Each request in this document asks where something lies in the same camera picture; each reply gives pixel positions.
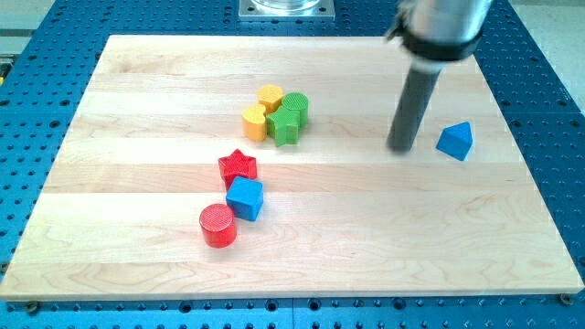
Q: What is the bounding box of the blue triangle block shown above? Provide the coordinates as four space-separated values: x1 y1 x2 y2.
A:
436 122 473 161

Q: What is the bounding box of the green star block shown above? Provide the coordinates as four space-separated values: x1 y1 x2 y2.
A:
266 106 300 147

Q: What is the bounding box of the blue cube block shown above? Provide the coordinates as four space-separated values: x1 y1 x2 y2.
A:
226 176 263 222

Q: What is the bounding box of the red star block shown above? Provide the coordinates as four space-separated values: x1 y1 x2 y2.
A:
218 149 258 190

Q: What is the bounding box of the yellow heart block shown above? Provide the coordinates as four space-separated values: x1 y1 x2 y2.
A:
241 103 267 142

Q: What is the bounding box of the green cylinder block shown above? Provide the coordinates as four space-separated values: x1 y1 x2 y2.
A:
282 92 309 128

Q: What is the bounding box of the yellow hexagon block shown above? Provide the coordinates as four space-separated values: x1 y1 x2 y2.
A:
256 84 284 114

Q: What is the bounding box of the red cylinder block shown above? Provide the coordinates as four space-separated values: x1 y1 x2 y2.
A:
199 204 237 249

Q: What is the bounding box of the light wooden board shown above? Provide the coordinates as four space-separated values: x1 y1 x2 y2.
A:
1 36 583 302

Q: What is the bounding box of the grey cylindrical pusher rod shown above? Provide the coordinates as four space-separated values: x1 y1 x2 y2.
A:
387 59 445 154

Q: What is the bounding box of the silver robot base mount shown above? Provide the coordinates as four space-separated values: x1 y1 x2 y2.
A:
238 0 335 20

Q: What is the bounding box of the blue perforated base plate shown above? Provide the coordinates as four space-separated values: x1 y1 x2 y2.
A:
1 1 584 328

